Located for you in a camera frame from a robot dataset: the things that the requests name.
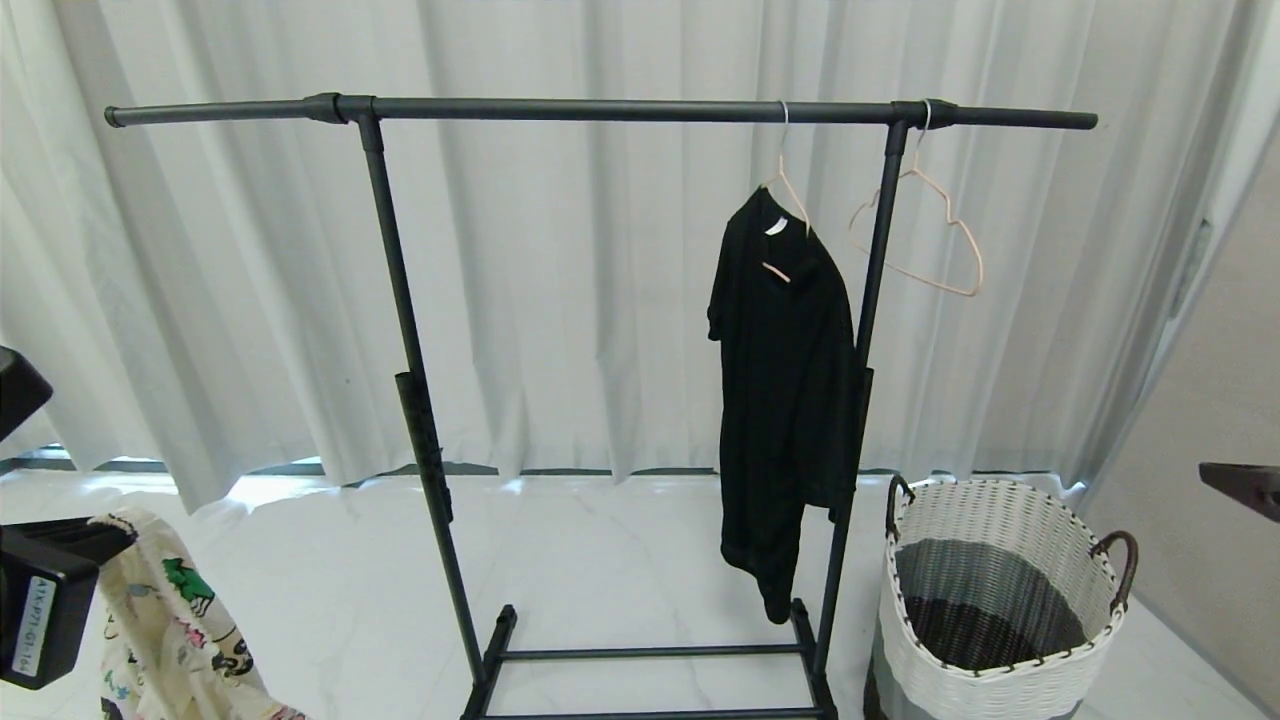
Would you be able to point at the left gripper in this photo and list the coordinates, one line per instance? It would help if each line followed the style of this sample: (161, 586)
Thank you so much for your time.
(70, 620)

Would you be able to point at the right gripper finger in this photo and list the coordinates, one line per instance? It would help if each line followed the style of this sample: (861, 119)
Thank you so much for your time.
(1250, 485)

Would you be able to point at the cream printed garment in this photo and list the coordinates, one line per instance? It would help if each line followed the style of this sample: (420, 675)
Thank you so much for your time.
(170, 640)

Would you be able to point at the pink clothes hanger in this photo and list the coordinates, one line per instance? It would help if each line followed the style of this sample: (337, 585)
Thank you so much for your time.
(975, 275)
(795, 200)

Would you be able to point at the black t-shirt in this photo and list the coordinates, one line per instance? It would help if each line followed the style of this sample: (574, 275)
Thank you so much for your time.
(785, 400)

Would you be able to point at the white laundry basket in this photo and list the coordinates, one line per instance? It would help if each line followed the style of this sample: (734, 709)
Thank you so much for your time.
(1000, 680)

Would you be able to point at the black clothes rack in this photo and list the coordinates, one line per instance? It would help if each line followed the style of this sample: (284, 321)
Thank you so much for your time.
(600, 109)

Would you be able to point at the white curtain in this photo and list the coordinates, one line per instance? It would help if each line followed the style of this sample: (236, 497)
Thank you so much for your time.
(550, 300)

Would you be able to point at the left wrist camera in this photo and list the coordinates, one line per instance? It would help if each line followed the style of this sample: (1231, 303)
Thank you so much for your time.
(20, 390)

